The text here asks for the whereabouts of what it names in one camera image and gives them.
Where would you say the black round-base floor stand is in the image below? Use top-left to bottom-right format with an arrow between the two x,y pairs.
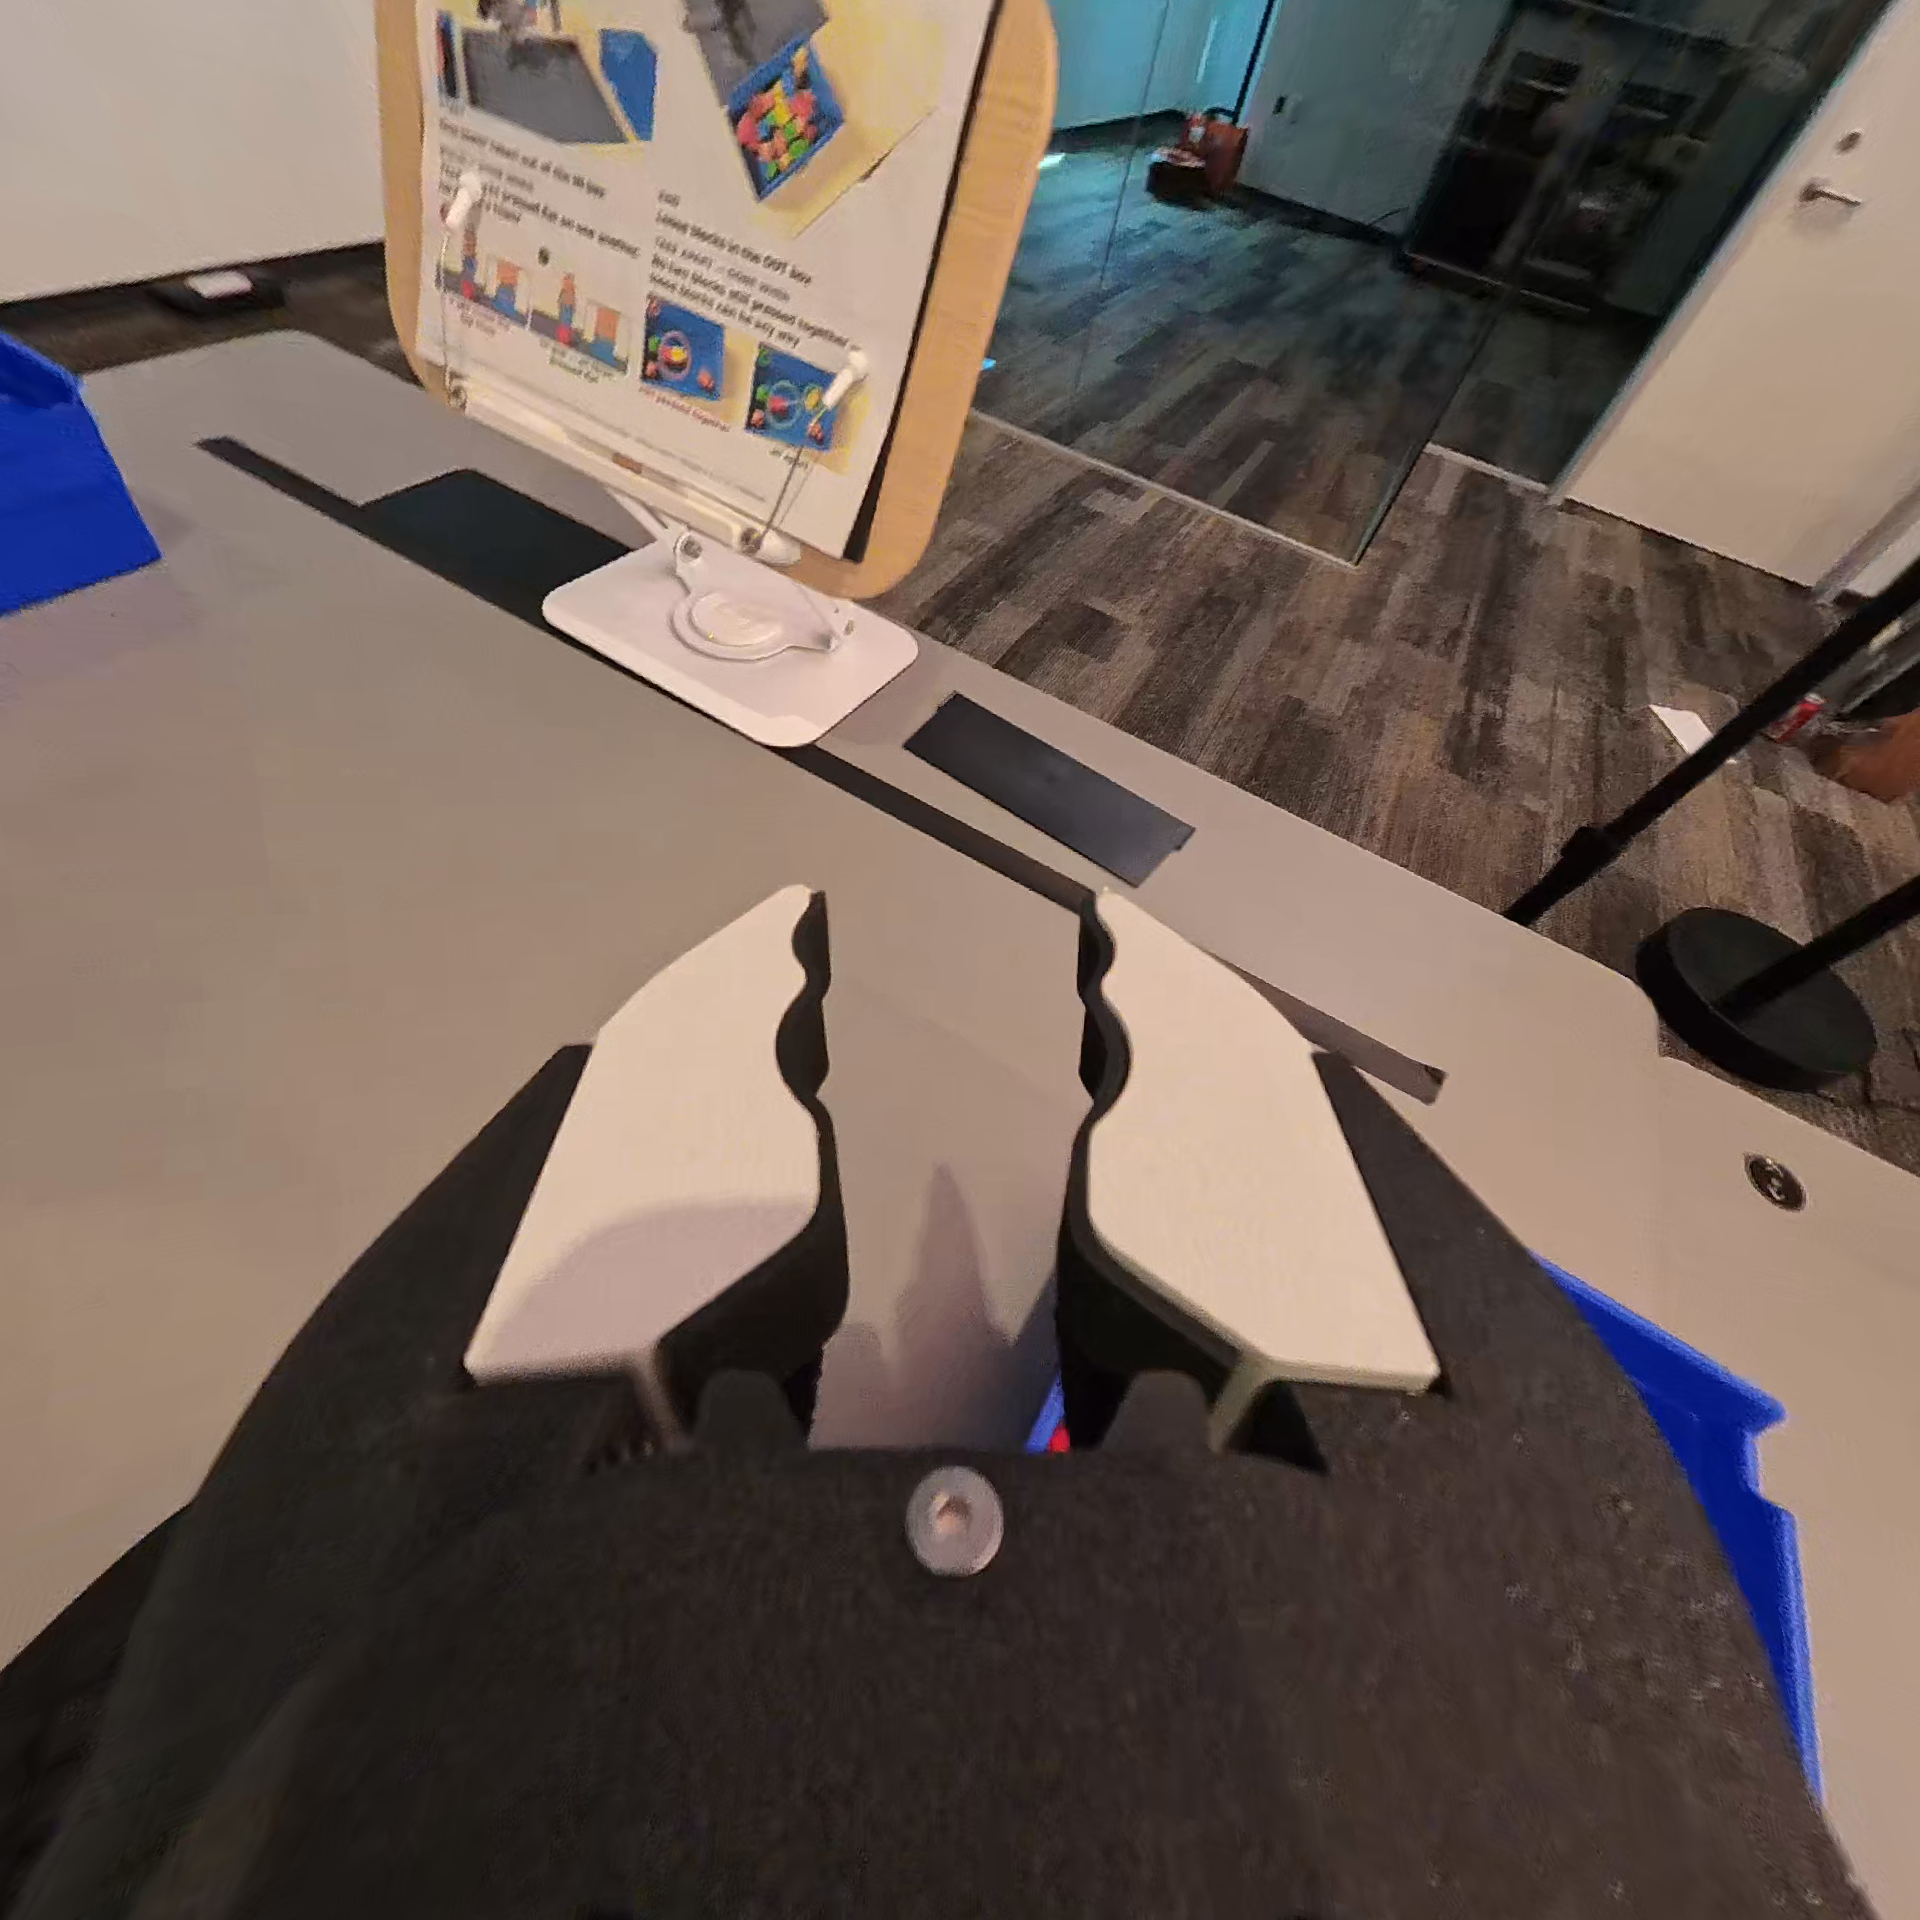
1635,870 -> 1920,1088

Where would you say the wooden board with instruction sheet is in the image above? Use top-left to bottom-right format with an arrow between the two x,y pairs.
378,0 -> 1057,603

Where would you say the black slanted pole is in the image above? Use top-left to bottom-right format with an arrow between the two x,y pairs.
1500,579 -> 1920,926

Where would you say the black flat plate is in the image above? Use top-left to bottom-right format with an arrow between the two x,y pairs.
903,688 -> 1195,887

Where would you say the blue plastic bin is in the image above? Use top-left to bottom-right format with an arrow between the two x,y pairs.
0,332 -> 163,616
1026,1251 -> 1823,1802

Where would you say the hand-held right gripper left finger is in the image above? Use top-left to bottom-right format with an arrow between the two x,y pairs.
466,887 -> 851,1454

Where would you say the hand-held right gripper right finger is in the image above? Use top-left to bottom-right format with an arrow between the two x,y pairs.
1057,890 -> 1445,1454

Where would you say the grey desk rail strip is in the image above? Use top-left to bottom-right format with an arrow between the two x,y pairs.
782,743 -> 1452,1104

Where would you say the red wheeled case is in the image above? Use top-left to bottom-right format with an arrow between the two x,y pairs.
1150,112 -> 1258,207

